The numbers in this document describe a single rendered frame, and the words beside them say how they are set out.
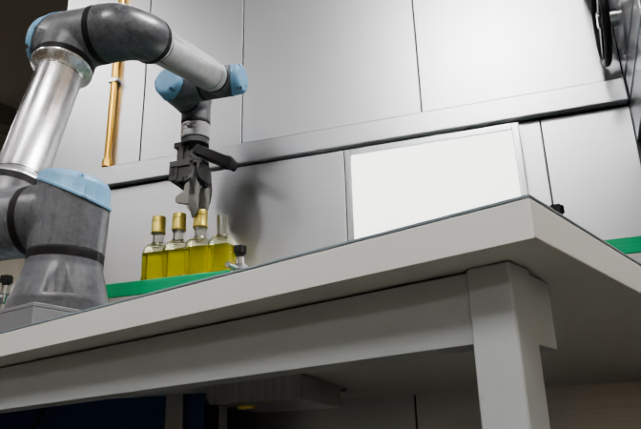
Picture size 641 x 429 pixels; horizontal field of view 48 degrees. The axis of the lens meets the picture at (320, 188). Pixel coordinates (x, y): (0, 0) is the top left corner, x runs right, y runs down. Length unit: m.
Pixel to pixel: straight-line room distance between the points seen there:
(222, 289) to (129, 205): 1.38
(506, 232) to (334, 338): 0.21
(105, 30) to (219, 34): 0.82
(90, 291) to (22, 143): 0.33
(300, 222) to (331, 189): 0.11
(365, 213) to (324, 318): 1.08
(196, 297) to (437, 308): 0.26
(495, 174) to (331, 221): 0.41
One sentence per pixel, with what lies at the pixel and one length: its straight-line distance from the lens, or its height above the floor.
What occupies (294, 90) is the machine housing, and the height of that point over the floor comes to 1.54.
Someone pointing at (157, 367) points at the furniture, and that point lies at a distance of 0.87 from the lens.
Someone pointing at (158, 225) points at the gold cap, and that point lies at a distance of 1.82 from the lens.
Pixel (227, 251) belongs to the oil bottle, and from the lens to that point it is 1.70.
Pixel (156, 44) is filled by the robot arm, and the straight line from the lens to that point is 1.46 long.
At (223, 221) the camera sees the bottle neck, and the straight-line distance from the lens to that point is 1.74.
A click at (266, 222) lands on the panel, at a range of 1.84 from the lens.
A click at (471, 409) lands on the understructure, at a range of 1.65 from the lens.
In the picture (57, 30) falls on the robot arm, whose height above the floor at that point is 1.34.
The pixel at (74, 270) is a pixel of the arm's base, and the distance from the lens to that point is 1.12.
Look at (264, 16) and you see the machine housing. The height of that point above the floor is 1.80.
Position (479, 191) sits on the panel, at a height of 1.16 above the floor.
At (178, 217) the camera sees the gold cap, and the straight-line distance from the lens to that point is 1.79.
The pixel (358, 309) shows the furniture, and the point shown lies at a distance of 0.67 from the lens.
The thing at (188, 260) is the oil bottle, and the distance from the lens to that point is 1.73.
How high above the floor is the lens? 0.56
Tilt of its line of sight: 21 degrees up
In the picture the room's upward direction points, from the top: 2 degrees counter-clockwise
